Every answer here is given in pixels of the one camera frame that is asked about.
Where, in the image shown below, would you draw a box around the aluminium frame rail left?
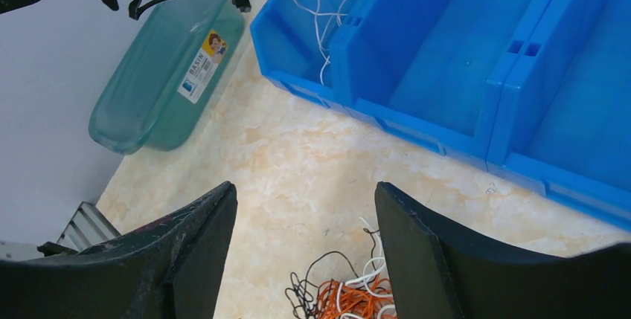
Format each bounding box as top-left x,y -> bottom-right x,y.
0,202 -> 122,261

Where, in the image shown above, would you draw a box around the white cables in bin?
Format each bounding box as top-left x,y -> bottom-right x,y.
286,0 -> 370,86

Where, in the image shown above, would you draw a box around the blue plastic compartment bin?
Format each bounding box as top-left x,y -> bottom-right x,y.
251,0 -> 630,228

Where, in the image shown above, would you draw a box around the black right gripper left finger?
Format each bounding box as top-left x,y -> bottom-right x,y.
1,181 -> 238,318

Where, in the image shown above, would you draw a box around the teal plastic basin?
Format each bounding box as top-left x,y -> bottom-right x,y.
89,0 -> 245,155

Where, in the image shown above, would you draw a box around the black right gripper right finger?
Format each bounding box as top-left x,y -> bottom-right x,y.
374,182 -> 630,318

